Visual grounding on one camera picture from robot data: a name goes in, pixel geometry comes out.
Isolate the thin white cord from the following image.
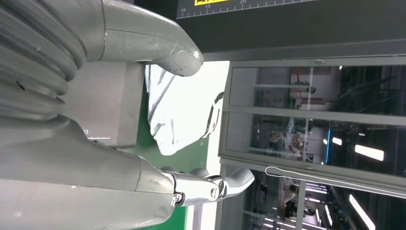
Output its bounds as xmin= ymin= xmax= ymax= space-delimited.
xmin=265 ymin=166 xmax=406 ymax=191

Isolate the black inbound scanning machine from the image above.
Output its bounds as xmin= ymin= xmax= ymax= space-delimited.
xmin=62 ymin=0 xmax=406 ymax=149

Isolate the grey glass partition frame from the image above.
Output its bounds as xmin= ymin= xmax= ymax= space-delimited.
xmin=219 ymin=57 xmax=406 ymax=230

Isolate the white parcel bag red print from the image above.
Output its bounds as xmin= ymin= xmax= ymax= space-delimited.
xmin=145 ymin=61 xmax=230 ymax=156

